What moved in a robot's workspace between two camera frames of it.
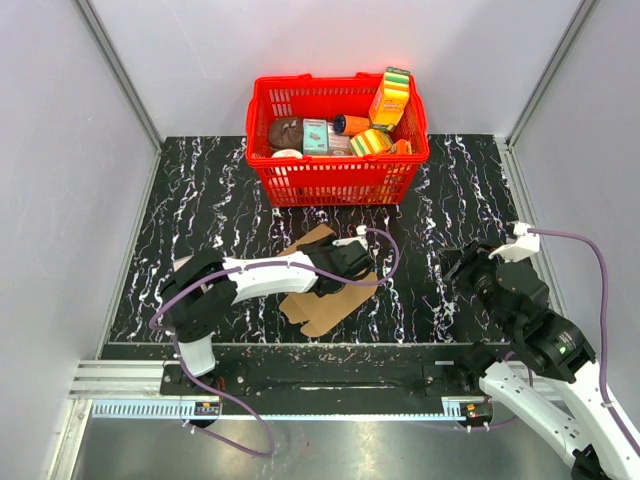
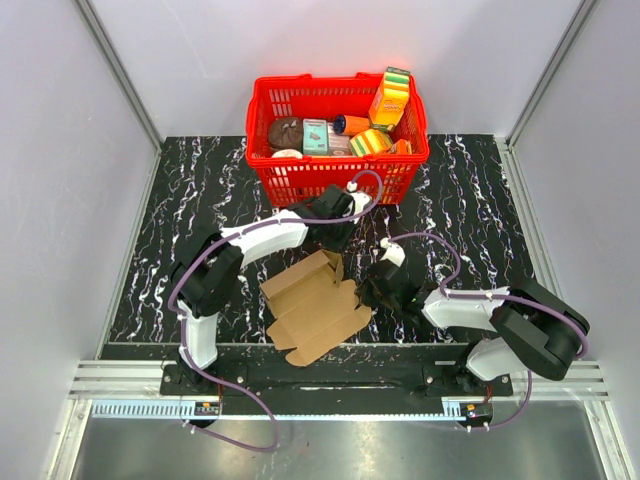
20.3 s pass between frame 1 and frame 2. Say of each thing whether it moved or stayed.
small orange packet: stayed
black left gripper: moved
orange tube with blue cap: stayed
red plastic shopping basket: stayed
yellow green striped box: stayed
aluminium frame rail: stayed
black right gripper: moved
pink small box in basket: stayed
